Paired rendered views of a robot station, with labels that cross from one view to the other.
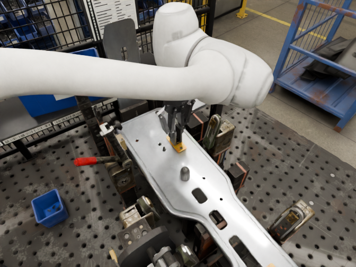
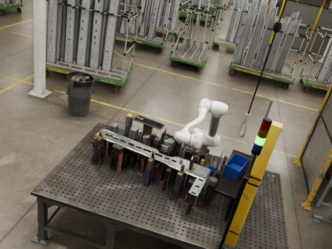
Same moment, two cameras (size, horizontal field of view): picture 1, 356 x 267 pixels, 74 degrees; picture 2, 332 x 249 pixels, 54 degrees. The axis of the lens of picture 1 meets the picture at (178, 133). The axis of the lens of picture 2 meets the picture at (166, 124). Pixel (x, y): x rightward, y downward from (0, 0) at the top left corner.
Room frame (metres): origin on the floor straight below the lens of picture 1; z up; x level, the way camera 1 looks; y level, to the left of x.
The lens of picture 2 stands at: (2.53, -2.10, 3.03)
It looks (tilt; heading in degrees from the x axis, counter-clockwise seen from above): 28 degrees down; 141
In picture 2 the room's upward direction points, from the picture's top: 12 degrees clockwise
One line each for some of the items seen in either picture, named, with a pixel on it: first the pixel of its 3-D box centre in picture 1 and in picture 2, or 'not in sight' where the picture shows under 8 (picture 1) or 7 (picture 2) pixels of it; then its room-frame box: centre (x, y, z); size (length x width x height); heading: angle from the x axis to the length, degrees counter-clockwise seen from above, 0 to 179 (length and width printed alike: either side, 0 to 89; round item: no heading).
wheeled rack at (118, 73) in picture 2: not in sight; (89, 41); (-4.25, 0.84, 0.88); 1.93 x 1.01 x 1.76; 48
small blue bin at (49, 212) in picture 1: (51, 209); (210, 171); (0.38, 0.51, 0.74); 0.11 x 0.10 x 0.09; 33
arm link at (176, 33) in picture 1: (179, 42); (196, 139); (0.51, 0.00, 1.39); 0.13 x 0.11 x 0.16; 48
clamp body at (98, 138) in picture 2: not in sight; (97, 150); (-0.29, -0.69, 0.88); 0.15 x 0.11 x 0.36; 123
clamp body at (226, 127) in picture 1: (216, 156); (177, 185); (0.56, -0.16, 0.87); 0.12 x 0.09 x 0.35; 123
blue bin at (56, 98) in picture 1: (63, 81); (235, 166); (0.75, 0.44, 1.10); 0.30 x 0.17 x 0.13; 114
